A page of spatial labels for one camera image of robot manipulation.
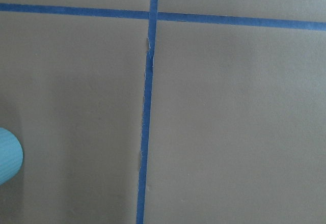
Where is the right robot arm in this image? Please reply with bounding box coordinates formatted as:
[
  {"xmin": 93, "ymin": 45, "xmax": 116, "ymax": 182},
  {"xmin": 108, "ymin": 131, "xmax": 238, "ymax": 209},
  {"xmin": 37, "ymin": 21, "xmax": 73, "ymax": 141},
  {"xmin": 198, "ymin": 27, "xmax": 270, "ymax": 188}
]
[{"xmin": 0, "ymin": 128, "xmax": 23, "ymax": 185}]

